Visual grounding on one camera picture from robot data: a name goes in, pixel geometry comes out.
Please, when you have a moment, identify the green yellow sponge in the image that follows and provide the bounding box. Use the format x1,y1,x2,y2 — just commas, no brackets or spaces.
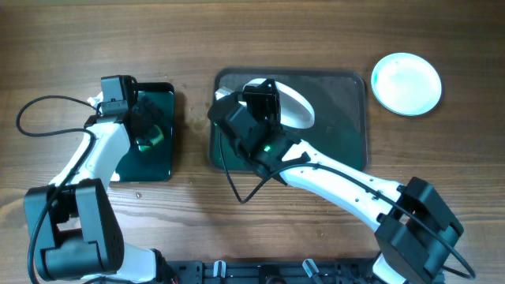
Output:
136,125,164,152

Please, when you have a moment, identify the white plate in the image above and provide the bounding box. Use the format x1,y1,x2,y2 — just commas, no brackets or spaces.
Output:
241,77,316,130
371,53,443,117

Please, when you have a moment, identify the white top plate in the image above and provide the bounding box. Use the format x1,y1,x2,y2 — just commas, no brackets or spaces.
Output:
371,53,443,117

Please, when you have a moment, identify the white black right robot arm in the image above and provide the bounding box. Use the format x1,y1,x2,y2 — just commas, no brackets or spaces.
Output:
208,78,465,283

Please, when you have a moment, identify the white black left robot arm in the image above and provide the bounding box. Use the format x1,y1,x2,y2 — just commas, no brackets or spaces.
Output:
24,75,178,283

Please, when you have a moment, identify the black water basin tray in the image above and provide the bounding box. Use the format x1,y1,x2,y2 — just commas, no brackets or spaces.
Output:
111,82,175,183

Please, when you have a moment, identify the black plate tray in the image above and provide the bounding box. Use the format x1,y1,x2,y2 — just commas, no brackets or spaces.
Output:
214,67,368,170

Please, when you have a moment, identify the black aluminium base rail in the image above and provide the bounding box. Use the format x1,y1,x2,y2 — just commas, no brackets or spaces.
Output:
169,259,382,284

